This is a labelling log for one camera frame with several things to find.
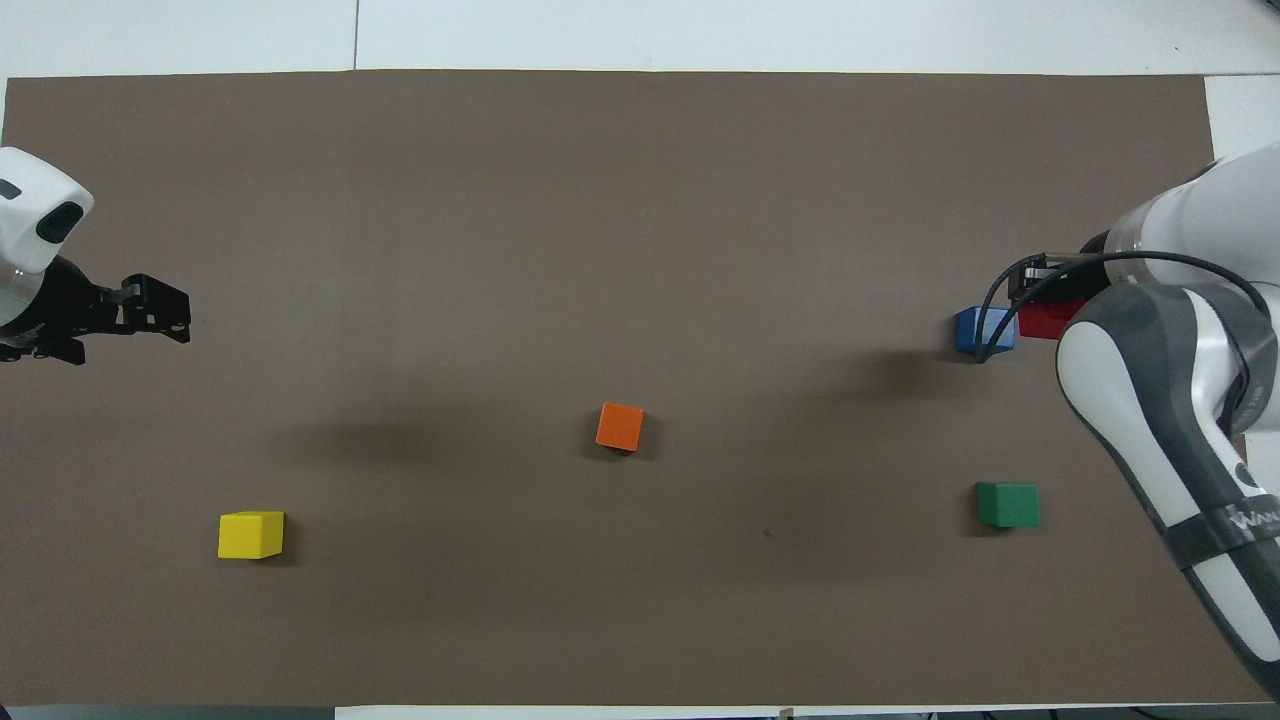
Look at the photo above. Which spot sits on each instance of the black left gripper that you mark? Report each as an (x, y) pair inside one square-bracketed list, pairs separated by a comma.
[(60, 315)]

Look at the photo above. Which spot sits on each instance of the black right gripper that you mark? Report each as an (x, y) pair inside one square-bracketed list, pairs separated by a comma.
[(1098, 248)]

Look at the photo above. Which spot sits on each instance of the red wooden block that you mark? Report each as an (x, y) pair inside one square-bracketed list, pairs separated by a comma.
[(1045, 320)]

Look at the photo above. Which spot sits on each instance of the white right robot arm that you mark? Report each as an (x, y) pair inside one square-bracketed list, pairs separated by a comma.
[(1170, 400)]

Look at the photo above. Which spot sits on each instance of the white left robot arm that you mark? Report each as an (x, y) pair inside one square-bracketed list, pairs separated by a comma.
[(30, 220)]

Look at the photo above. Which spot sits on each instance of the blue wooden block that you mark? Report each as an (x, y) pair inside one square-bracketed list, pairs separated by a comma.
[(975, 330)]

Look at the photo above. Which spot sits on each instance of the green wooden block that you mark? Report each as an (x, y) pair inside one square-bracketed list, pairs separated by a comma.
[(1008, 505)]

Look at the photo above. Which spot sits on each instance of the yellow wooden block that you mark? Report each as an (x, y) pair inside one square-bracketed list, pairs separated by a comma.
[(250, 535)]

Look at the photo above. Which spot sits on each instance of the orange wooden block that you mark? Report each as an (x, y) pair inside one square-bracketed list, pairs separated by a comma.
[(619, 427)]

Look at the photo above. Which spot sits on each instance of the brown table mat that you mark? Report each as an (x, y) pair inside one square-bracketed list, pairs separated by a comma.
[(640, 200)]

